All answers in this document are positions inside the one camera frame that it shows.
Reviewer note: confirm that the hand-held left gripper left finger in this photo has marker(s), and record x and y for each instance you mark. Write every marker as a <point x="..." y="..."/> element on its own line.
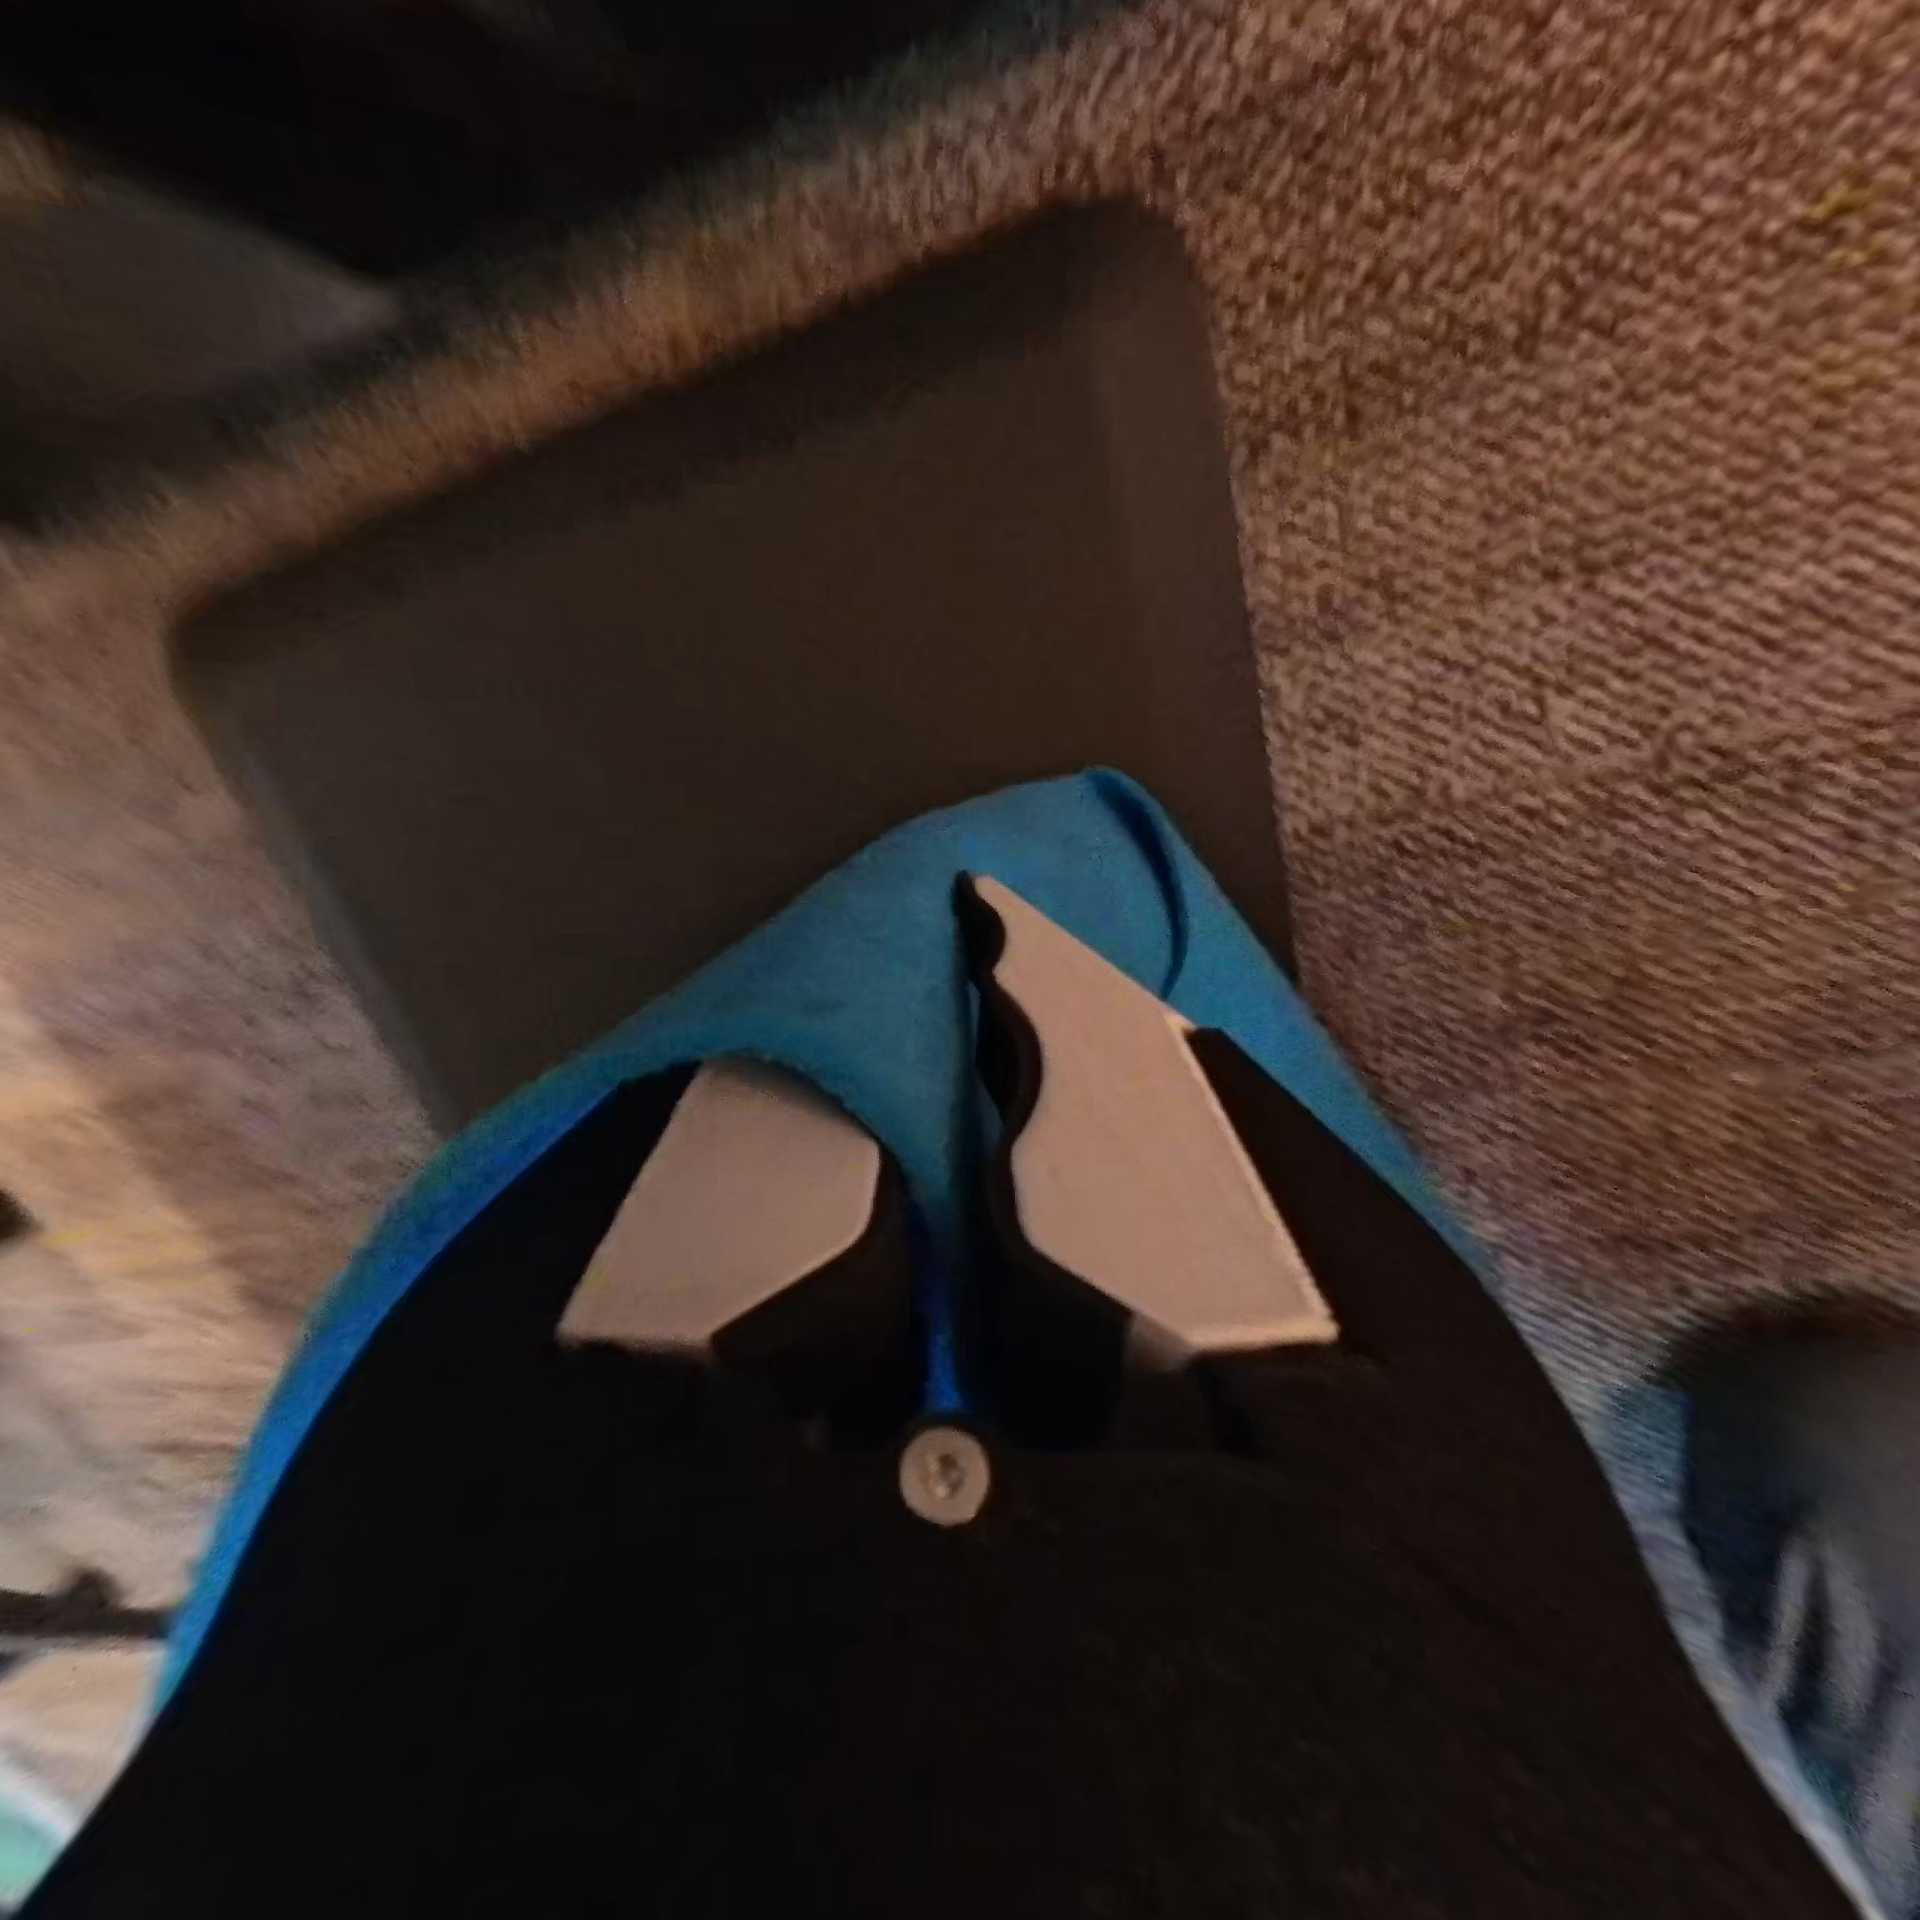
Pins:
<point x="720" y="1217"/>

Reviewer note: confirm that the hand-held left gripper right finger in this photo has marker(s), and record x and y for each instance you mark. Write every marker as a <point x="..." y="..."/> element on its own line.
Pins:
<point x="1156" y="1185"/>

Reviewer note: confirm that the dark grey floor bin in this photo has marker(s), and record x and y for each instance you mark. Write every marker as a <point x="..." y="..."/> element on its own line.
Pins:
<point x="749" y="600"/>

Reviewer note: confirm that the person's dark shoe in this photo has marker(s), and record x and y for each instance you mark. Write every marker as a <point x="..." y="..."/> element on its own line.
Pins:
<point x="1784" y="1441"/>

